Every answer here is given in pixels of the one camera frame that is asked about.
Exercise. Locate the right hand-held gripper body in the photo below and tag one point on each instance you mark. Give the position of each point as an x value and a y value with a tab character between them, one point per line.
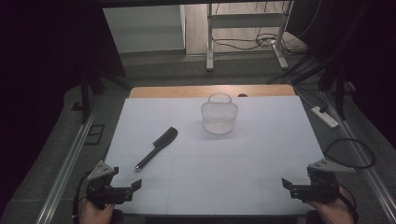
322	183

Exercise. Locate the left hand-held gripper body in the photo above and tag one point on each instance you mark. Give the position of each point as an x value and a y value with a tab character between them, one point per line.
101	186

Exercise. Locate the black comb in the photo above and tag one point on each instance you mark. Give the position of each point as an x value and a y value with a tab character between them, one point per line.
157	147

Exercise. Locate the white plastic basket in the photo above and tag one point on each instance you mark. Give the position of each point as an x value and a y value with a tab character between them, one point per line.
219	116

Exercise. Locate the person's left hand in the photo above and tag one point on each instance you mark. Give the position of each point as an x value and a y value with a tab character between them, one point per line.
95	214

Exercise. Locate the person's right hand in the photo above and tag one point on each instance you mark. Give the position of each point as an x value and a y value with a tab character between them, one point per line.
331	211

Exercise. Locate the white power strip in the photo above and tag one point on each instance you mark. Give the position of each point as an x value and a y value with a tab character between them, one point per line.
325	117

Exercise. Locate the black power plug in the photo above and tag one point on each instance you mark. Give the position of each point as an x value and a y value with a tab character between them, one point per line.
323	109

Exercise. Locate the black tripod stand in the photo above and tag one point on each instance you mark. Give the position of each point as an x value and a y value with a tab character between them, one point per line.
85	96
341	93

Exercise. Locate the small dark round object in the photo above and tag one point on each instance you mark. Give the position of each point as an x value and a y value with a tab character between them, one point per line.
242	95

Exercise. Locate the wooden table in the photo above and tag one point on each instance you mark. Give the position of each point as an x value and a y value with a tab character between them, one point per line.
186	91

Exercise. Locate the white metal stand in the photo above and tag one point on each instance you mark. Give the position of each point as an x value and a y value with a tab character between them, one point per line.
246	21

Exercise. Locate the aluminium rail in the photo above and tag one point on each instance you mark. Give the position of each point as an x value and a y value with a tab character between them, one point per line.
67	171
361	158

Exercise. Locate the white wall panel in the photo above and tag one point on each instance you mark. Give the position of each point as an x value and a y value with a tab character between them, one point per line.
143	28

